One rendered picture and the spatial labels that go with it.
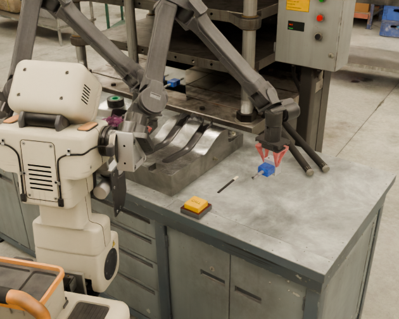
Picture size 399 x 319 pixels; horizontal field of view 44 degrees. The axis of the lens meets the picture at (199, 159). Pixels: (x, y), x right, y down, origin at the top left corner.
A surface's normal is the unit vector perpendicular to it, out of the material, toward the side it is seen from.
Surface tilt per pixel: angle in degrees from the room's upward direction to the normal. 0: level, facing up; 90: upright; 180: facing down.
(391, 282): 0
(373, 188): 0
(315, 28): 90
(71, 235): 82
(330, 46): 90
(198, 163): 90
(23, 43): 52
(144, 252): 90
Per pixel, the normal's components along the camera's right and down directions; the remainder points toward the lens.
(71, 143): -0.24, 0.34
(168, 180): -0.58, 0.40
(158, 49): 0.41, -0.29
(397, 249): -0.02, -0.88
